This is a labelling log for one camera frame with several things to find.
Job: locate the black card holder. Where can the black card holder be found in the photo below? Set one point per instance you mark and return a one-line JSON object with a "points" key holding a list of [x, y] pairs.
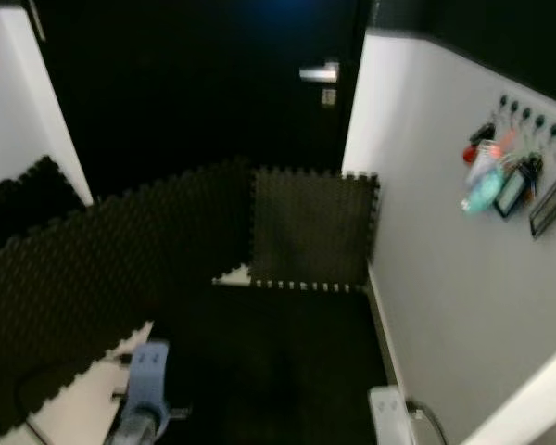
{"points": [[514, 190], [552, 206]]}

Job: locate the black foam floor mat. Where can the black foam floor mat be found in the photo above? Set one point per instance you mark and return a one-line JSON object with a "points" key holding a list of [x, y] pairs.
{"points": [[278, 371]]}

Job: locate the long black foam mat panel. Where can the long black foam mat panel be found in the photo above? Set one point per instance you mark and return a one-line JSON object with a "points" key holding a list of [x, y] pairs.
{"points": [[93, 287]]}

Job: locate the white standing board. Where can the white standing board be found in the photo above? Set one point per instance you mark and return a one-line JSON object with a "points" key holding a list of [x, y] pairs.
{"points": [[435, 278]]}

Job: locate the black door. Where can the black door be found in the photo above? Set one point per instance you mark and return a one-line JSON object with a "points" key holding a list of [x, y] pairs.
{"points": [[185, 93]]}

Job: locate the silver door lock plate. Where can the silver door lock plate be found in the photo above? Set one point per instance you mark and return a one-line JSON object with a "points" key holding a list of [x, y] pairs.
{"points": [[328, 95]]}

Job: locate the key bunch with red tag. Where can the key bunch with red tag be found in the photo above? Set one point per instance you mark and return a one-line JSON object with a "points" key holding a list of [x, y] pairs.
{"points": [[471, 151]]}

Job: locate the white hook rack dark knobs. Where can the white hook rack dark knobs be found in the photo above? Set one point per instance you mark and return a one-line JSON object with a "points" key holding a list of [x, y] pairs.
{"points": [[527, 114]]}

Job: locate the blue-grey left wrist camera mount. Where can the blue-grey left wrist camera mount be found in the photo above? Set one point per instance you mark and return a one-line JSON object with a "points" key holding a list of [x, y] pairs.
{"points": [[150, 373]]}

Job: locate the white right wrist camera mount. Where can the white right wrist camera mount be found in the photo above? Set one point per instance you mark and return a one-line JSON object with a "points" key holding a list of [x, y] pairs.
{"points": [[389, 417]]}

